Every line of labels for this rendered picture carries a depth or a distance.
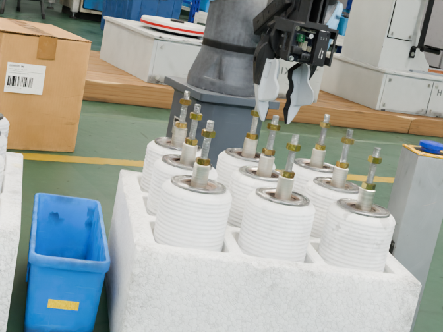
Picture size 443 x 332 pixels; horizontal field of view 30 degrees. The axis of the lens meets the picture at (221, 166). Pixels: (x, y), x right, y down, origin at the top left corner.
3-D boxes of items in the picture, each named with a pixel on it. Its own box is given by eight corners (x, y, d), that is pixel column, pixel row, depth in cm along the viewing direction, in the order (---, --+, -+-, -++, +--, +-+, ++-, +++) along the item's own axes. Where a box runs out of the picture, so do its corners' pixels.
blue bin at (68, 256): (25, 258, 141) (35, 191, 139) (89, 265, 144) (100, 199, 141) (17, 337, 113) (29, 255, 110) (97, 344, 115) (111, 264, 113)
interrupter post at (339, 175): (325, 184, 127) (331, 164, 126) (339, 186, 128) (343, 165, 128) (334, 190, 125) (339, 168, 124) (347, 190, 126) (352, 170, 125)
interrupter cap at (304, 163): (343, 171, 140) (344, 167, 140) (329, 177, 133) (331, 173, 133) (301, 159, 143) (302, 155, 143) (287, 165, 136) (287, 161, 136)
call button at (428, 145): (413, 149, 138) (416, 138, 137) (435, 153, 138) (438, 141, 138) (422, 155, 134) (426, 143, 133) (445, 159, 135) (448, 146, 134)
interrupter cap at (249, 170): (231, 167, 126) (232, 163, 126) (275, 172, 129) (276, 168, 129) (249, 182, 119) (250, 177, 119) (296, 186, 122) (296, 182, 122)
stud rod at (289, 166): (288, 188, 113) (300, 134, 111) (287, 189, 112) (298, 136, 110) (281, 186, 113) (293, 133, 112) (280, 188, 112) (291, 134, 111)
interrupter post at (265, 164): (252, 174, 125) (257, 153, 124) (267, 175, 126) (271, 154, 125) (258, 178, 123) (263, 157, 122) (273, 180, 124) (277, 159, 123)
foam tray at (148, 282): (103, 267, 144) (120, 168, 140) (314, 292, 152) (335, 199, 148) (113, 378, 107) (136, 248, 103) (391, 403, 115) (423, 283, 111)
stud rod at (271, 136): (264, 163, 124) (275, 114, 123) (270, 165, 124) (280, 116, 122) (261, 163, 124) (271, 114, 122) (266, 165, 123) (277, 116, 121)
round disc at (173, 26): (128, 22, 351) (130, 9, 350) (191, 32, 366) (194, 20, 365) (156, 33, 325) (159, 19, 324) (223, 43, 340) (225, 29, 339)
